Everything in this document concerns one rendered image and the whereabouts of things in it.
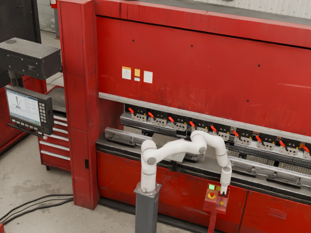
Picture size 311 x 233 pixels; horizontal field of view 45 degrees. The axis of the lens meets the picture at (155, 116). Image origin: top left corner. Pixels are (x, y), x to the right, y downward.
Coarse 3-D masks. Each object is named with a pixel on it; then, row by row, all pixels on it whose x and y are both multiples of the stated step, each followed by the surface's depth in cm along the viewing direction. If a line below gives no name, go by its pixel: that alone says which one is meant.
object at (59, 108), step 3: (54, 105) 376; (54, 108) 371; (57, 108) 372; (60, 108) 372; (63, 108) 372; (54, 111) 378; (57, 111) 378; (60, 111) 368; (63, 111) 367; (54, 114) 373; (57, 114) 374; (60, 114) 374; (63, 114) 374; (63, 117) 370; (66, 117) 369
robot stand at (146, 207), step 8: (160, 184) 315; (136, 192) 305; (136, 200) 314; (144, 200) 307; (152, 200) 306; (136, 208) 318; (144, 208) 312; (152, 208) 311; (136, 216) 322; (144, 216) 316; (152, 216) 316; (136, 224) 326; (144, 224) 321; (152, 224) 321; (136, 232) 330; (144, 232) 326; (152, 232) 328
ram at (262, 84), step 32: (128, 32) 324; (160, 32) 314; (192, 32) 305; (128, 64) 339; (160, 64) 329; (192, 64) 319; (224, 64) 309; (256, 64) 300; (288, 64) 292; (128, 96) 356; (160, 96) 344; (192, 96) 333; (224, 96) 323; (256, 96) 314; (288, 96) 305; (288, 128) 318
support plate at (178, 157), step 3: (177, 153) 353; (180, 153) 353; (183, 153) 353; (168, 156) 348; (171, 156) 349; (174, 156) 349; (177, 156) 349; (180, 156) 349; (183, 156) 350; (171, 159) 345; (174, 159) 345; (177, 159) 345; (180, 159) 345; (180, 162) 343
